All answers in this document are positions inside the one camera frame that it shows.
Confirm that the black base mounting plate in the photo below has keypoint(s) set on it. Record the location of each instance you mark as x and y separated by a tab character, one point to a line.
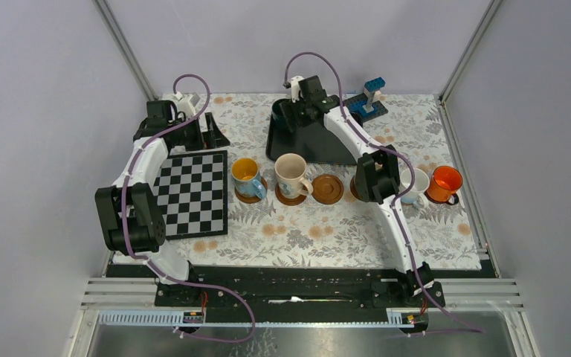
302	295

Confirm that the white lego brick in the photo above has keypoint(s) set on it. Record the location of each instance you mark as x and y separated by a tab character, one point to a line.
373	102

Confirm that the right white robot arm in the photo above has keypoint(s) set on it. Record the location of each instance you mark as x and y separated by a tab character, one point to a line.
377	180

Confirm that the floral table cloth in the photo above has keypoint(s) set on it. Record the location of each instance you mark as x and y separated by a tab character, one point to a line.
345	234

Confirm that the white mug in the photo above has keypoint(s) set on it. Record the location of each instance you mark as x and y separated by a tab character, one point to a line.
416	195

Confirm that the brown wooden coaster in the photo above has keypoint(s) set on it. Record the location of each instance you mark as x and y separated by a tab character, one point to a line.
327	189
286	201
251	191
353	189

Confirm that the white slotted cable duct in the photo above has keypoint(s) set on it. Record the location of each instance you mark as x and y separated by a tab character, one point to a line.
143	318

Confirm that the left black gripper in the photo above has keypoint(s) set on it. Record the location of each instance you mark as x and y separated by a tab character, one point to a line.
210	139

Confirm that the dark green mug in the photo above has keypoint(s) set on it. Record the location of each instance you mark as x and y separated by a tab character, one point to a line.
278	115

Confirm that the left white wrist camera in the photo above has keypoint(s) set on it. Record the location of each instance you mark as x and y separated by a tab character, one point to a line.
186	103

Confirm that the orange mug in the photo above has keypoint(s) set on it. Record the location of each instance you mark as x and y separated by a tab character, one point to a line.
444	184

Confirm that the aluminium frame rail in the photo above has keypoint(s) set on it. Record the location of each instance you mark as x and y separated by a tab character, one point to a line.
469	294

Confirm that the blue lego brick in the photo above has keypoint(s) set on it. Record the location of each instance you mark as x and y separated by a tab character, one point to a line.
375	85

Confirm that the black serving tray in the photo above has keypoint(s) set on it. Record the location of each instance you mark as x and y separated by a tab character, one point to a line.
314	143

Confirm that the tall cream floral mug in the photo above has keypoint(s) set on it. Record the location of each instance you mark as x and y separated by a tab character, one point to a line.
290	169

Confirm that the black white chessboard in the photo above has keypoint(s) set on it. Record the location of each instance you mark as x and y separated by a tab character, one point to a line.
192	192

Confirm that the blue mug yellow inside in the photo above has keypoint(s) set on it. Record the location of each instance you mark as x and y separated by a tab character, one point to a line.
245	169

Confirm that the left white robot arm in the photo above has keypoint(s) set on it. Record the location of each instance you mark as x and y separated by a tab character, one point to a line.
131	220

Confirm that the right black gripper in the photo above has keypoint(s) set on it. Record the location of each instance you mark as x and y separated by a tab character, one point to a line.
289	109

